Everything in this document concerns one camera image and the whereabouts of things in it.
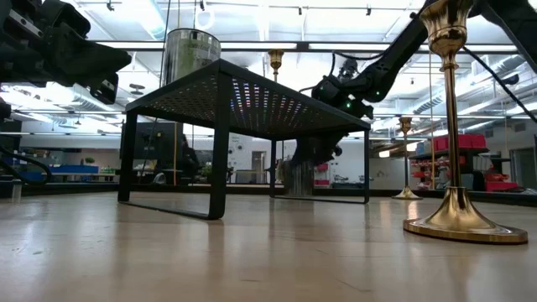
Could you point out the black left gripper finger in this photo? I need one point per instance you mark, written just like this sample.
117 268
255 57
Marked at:
105 75
88 54

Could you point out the silver tin candle can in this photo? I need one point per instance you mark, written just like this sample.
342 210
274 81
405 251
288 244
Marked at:
298 182
191 54

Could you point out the gold candlestick holder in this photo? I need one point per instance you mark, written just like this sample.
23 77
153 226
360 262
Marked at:
275 58
457 218
406 194

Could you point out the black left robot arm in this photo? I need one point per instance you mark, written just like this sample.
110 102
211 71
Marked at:
4 111

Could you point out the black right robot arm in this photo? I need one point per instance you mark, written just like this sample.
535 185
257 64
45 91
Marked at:
377 75

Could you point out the small red bin rack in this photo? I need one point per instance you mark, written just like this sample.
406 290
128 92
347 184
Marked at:
322 166

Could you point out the black perforated metal riser shelf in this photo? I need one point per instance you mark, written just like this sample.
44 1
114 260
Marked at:
251 105

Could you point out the person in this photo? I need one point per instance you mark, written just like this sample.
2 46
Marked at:
189 161

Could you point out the small white cylinder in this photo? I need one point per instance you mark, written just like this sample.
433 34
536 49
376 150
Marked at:
17 189

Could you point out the shelf with red bins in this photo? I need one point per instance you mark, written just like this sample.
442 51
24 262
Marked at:
461 142

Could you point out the black wall monitor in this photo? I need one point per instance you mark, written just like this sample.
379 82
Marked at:
159 140

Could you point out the black overhead camera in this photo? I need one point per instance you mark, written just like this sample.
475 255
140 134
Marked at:
348 67

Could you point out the black aluminium table frame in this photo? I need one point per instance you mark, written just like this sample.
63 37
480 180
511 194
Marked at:
84 189

